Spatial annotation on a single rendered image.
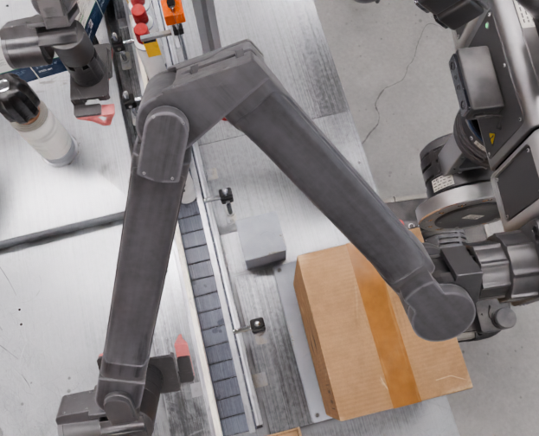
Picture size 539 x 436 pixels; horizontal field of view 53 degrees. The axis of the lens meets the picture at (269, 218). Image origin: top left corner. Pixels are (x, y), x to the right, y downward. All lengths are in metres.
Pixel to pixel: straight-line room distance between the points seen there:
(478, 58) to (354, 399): 0.58
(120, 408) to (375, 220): 0.39
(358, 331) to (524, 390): 1.36
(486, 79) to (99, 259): 0.97
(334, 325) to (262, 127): 0.55
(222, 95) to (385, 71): 2.09
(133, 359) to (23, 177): 0.85
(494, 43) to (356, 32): 1.88
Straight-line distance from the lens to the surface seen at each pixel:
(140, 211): 0.57
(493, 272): 0.69
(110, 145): 1.42
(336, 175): 0.56
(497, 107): 0.77
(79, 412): 0.80
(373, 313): 1.01
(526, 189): 0.75
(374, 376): 1.00
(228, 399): 1.23
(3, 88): 1.22
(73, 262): 1.40
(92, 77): 0.98
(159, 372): 0.87
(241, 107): 0.51
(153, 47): 1.27
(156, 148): 0.50
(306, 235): 1.33
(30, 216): 1.42
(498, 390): 2.26
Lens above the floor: 2.11
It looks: 72 degrees down
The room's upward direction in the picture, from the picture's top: 3 degrees counter-clockwise
